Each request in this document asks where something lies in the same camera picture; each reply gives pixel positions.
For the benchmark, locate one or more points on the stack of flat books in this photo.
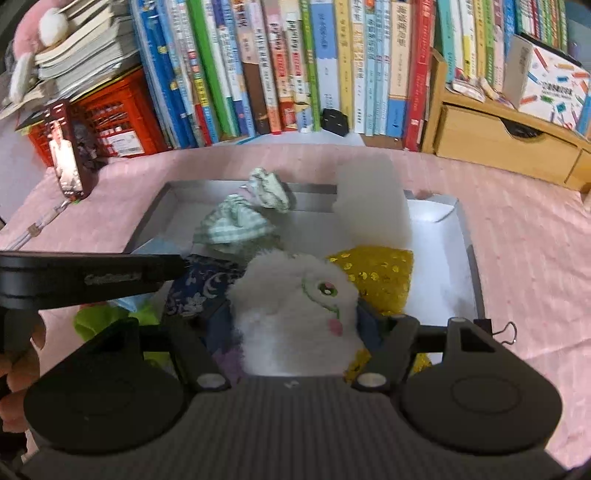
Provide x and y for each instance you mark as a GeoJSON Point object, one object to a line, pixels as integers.
{"type": "Point", "coordinates": [78, 55]}

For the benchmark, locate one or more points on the dark photo print tin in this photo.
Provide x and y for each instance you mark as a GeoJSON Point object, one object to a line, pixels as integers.
{"type": "Point", "coordinates": [64, 152]}

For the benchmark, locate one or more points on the lime green plush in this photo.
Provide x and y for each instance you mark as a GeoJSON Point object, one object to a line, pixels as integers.
{"type": "Point", "coordinates": [97, 318]}

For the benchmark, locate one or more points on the white cardboard box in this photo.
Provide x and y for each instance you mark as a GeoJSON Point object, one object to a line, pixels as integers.
{"type": "Point", "coordinates": [438, 258]}

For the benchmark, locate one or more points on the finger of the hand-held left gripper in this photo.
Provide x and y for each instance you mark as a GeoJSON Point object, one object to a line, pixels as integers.
{"type": "Point", "coordinates": [173, 267]}

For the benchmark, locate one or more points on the small paper toys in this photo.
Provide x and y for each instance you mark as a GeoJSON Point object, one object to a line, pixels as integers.
{"type": "Point", "coordinates": [475, 87]}

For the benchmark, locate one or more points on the wooden drawer organizer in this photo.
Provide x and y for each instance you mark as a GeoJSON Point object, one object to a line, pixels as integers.
{"type": "Point", "coordinates": [485, 134]}

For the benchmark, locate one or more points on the purple fluffy pouch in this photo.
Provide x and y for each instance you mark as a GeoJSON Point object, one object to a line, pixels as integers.
{"type": "Point", "coordinates": [231, 364]}

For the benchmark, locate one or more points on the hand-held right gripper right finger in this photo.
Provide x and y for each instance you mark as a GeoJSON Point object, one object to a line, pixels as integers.
{"type": "Point", "coordinates": [369, 325]}

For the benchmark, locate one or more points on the red plastic basket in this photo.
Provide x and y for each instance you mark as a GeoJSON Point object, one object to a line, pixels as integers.
{"type": "Point", "coordinates": [124, 120]}

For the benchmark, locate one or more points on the gold sequin pouch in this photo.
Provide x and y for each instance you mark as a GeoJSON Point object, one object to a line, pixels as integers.
{"type": "Point", "coordinates": [378, 277]}

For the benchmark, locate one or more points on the light blue cloth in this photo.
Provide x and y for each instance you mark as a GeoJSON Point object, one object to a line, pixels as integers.
{"type": "Point", "coordinates": [157, 247]}

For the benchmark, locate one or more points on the black binder clip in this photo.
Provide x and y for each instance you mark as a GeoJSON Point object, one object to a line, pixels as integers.
{"type": "Point", "coordinates": [503, 332]}

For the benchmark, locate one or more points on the white foam block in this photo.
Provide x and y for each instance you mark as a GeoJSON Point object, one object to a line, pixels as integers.
{"type": "Point", "coordinates": [369, 203]}

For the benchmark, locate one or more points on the blue patterned cloth pouch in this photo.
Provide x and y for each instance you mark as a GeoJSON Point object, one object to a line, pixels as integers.
{"type": "Point", "coordinates": [198, 290]}

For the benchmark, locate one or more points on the pencil print white box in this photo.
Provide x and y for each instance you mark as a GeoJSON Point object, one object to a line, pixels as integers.
{"type": "Point", "coordinates": [554, 87]}

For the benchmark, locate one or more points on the person's left hand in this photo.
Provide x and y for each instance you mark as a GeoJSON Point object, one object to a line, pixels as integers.
{"type": "Point", "coordinates": [18, 374]}

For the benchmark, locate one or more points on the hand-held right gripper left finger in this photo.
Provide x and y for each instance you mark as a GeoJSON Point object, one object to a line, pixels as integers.
{"type": "Point", "coordinates": [217, 330]}

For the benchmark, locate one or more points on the white fluffy plush toy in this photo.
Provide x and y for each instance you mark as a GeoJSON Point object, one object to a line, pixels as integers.
{"type": "Point", "coordinates": [286, 323]}

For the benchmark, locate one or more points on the small black box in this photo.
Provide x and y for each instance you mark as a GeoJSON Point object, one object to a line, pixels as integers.
{"type": "Point", "coordinates": [334, 122]}

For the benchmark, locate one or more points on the translucent plastic bin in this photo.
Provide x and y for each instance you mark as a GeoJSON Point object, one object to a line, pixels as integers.
{"type": "Point", "coordinates": [14, 157]}

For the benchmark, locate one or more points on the pink and white plush toy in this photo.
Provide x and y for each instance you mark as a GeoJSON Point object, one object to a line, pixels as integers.
{"type": "Point", "coordinates": [25, 44]}

